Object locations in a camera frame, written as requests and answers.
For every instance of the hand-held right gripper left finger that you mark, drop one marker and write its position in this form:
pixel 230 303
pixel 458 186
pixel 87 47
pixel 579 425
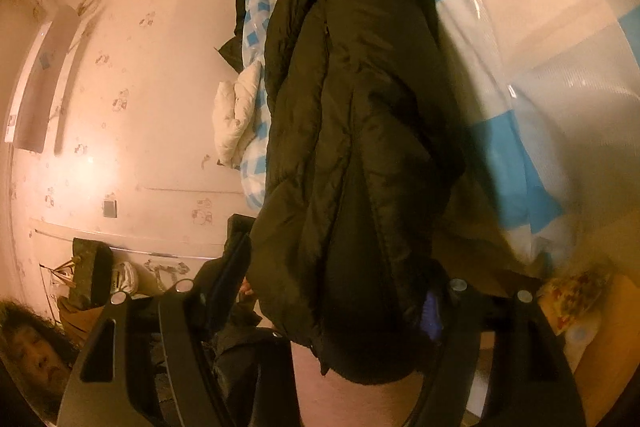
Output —
pixel 175 357

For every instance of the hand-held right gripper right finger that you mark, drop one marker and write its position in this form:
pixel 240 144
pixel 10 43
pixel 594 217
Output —
pixel 500 357

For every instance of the black puffer jacket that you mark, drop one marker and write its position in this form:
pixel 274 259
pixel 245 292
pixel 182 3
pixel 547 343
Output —
pixel 350 107

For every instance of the white bag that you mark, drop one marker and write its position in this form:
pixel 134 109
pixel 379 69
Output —
pixel 125 278

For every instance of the patterned cloth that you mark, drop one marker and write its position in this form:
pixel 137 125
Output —
pixel 575 294

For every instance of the dark bag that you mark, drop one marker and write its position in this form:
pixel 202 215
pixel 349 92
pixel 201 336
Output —
pixel 87 267

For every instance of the person's head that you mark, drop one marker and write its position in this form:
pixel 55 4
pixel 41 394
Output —
pixel 35 352

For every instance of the white quilted jacket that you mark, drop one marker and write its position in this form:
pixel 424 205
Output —
pixel 237 117

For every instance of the dark quilted jacket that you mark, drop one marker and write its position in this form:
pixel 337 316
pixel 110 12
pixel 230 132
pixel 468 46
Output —
pixel 231 52

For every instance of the blue white checkered bed cover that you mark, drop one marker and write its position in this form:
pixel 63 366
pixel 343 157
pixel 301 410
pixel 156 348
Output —
pixel 550 32

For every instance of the wall switch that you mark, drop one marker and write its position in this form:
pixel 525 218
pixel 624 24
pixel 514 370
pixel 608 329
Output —
pixel 109 208

